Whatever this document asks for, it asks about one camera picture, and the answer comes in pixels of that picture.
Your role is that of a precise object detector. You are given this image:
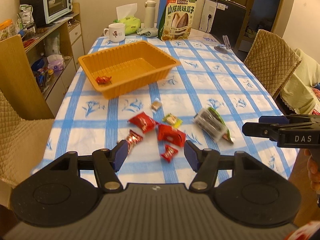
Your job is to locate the clear black snack packet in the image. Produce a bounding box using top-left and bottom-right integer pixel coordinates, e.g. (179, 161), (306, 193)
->
(193, 108), (226, 142)

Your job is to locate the small red candy wrapper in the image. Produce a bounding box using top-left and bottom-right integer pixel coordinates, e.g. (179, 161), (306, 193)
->
(95, 76), (112, 85)

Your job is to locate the right hand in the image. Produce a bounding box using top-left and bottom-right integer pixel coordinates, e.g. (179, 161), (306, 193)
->
(304, 149), (320, 194)

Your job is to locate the beige sofa cover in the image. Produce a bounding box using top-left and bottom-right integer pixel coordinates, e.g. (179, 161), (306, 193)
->
(280, 48), (319, 115)

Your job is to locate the small red candy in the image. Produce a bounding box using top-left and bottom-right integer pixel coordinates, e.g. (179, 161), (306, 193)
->
(160, 144), (178, 163)

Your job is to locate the red gold candy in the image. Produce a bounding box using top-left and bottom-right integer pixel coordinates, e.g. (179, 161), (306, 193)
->
(125, 130), (143, 154)

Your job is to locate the red square snack packet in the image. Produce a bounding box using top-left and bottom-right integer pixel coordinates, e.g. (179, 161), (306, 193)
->
(157, 124), (186, 147)

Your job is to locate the yellow green candy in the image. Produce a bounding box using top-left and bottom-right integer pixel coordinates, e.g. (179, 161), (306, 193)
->
(162, 113), (183, 129)

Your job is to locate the quilted beige chair right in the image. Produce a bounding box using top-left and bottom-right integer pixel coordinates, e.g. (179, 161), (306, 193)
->
(244, 29), (302, 99)

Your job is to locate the quilted beige chair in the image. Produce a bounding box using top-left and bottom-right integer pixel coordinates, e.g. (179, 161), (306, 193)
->
(244, 29), (302, 99)
(1, 93), (54, 187)

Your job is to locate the blue checked tablecloth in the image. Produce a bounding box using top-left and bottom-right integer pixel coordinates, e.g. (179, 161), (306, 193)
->
(40, 38), (297, 178)

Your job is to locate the small beige candy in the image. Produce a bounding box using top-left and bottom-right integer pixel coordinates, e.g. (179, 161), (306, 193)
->
(150, 100), (162, 111)

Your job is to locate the quilted beige chair left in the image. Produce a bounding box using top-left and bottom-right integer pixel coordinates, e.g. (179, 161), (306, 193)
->
(1, 93), (54, 187)

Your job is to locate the black round phone stand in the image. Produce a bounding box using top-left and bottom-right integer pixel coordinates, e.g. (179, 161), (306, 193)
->
(214, 35), (232, 54)

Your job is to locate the orange plastic tray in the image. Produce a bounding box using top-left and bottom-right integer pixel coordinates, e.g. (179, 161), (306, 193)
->
(79, 41), (181, 99)

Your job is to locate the small clear plastic packet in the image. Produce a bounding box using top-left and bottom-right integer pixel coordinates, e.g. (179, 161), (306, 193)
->
(202, 37), (219, 46)

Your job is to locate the purple tissue pack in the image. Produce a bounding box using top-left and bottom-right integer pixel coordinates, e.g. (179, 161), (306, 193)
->
(47, 54), (65, 72)

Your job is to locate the wooden shelf cabinet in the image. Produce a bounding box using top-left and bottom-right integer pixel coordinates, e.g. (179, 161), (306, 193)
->
(0, 2), (86, 120)

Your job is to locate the white cartoon mug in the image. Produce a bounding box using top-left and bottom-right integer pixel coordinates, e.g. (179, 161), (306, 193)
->
(103, 23), (125, 43)

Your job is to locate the grey crumpled cloth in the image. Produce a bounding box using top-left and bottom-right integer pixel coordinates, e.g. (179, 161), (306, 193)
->
(136, 27), (158, 37)

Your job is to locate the sunflower seed bag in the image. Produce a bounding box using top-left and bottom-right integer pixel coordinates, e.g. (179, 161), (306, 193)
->
(157, 0), (197, 41)

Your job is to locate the green tissue pack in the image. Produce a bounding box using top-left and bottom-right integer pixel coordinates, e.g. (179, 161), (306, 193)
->
(113, 3), (141, 36)

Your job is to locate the white thermos bottle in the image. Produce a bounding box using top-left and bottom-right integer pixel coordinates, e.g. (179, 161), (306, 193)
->
(144, 0), (156, 28)

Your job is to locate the orange lid jar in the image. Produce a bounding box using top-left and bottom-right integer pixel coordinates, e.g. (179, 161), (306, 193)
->
(0, 19), (17, 41)

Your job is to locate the mint toaster oven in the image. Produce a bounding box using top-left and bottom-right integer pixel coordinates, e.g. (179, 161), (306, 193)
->
(20, 0), (73, 28)

